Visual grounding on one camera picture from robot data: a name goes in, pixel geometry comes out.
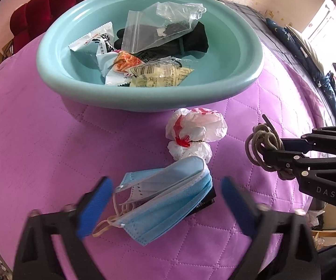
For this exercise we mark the yellow clear snack packet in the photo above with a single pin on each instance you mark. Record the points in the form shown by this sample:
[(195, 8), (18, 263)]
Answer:
[(159, 74)]

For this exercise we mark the dark blue printed blanket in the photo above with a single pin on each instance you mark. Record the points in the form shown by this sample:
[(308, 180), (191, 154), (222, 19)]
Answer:
[(302, 52)]

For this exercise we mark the small black packet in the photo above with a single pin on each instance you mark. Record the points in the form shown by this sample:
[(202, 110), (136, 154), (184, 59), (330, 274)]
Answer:
[(207, 199)]

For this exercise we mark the crumpled white plastic bag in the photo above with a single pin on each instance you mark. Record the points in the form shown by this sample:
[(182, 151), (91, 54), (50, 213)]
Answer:
[(197, 128)]

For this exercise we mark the blue face mask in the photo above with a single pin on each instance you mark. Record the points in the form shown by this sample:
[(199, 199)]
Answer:
[(168, 198)]

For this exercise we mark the white snack packet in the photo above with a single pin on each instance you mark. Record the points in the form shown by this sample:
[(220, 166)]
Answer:
[(93, 39)]

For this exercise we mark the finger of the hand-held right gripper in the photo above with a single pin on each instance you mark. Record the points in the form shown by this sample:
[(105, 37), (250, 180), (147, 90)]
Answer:
[(325, 140), (278, 159)]

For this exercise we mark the clear zip bag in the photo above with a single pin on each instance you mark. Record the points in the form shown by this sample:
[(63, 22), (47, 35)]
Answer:
[(144, 26)]

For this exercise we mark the cream pillow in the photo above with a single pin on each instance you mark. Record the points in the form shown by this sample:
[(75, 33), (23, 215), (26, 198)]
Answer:
[(307, 43)]

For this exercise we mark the red tufted velvet sofa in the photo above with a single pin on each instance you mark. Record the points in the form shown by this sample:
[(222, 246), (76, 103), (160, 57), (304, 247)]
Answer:
[(69, 0)]

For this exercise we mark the black glove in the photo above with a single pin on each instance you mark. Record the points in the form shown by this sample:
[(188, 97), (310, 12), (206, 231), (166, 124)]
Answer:
[(195, 42)]

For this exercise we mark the teal plastic basin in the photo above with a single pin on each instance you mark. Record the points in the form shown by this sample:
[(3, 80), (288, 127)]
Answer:
[(229, 64)]

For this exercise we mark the purple quilted mat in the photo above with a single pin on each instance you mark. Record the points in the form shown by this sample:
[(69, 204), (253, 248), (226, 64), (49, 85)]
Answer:
[(54, 151)]

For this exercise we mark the small orange snack packet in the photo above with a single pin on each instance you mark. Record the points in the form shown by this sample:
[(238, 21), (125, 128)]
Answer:
[(125, 61)]

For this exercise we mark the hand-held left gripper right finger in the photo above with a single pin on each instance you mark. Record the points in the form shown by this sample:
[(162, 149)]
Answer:
[(238, 207)]

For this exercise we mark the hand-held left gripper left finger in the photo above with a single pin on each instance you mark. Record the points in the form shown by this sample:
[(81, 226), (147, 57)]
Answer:
[(93, 207)]

